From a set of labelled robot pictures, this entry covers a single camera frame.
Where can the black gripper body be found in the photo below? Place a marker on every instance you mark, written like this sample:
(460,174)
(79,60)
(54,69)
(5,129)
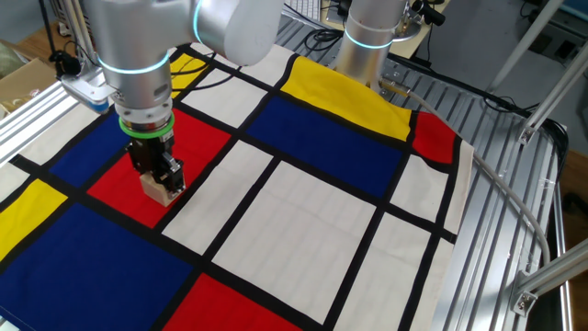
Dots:
(147,151)

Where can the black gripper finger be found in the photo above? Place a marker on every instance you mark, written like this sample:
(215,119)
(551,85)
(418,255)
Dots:
(173,174)
(139,168)

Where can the light wooden cube block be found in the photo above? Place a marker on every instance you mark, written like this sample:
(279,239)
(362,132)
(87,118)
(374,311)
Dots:
(158,193)

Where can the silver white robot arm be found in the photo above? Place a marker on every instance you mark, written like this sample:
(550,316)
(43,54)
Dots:
(138,37)

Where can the colour block patterned cloth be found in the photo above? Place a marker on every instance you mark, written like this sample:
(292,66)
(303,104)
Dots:
(275,207)

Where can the brown cardboard box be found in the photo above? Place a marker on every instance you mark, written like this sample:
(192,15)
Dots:
(23,83)

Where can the pale green plastic bag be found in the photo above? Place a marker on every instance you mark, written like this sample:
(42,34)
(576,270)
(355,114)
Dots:
(7,60)

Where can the white computer keyboard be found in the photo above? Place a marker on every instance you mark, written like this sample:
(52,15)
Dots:
(305,8)

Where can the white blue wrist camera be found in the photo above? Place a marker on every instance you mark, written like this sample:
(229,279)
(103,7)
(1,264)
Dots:
(87,92)

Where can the black mounted camera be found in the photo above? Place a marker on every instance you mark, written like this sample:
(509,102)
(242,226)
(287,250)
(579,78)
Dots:
(427,11)

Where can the aluminium frame post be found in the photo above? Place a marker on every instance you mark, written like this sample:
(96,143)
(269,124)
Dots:
(523,41)
(556,92)
(551,271)

